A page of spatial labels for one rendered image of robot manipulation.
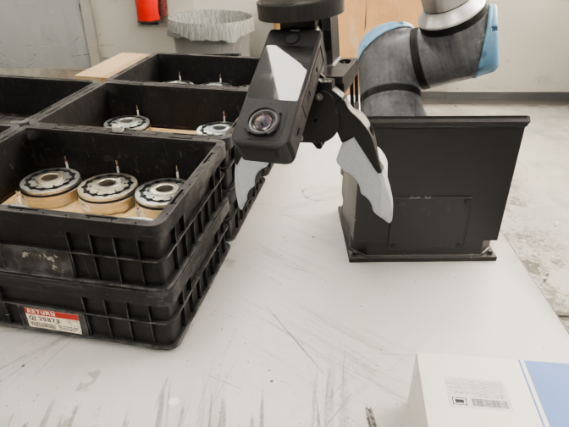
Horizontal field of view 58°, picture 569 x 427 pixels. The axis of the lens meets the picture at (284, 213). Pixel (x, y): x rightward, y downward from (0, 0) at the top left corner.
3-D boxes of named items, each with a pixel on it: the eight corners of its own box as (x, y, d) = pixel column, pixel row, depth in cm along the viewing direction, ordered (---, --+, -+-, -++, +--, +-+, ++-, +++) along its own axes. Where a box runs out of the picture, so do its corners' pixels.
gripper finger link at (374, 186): (422, 184, 50) (365, 109, 48) (414, 214, 46) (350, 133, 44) (394, 198, 52) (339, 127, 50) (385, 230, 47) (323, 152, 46)
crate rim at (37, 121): (266, 100, 118) (266, 90, 117) (229, 152, 92) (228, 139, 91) (104, 90, 125) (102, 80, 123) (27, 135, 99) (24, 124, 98)
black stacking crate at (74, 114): (266, 140, 122) (265, 92, 117) (230, 199, 97) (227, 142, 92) (111, 128, 129) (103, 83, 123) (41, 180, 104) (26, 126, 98)
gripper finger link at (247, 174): (260, 188, 57) (301, 125, 51) (239, 215, 52) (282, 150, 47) (237, 172, 57) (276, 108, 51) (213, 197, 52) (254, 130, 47)
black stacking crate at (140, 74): (290, 101, 148) (290, 61, 142) (267, 140, 123) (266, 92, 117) (159, 93, 155) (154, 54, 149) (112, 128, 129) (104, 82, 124)
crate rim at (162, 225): (229, 152, 92) (228, 139, 91) (162, 243, 67) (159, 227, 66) (27, 135, 99) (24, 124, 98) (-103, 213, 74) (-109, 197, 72)
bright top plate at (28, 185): (91, 173, 96) (91, 169, 96) (60, 197, 88) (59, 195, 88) (42, 168, 98) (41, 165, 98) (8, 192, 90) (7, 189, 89)
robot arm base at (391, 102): (430, 156, 104) (427, 110, 106) (439, 126, 89) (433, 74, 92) (355, 161, 106) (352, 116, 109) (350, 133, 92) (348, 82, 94)
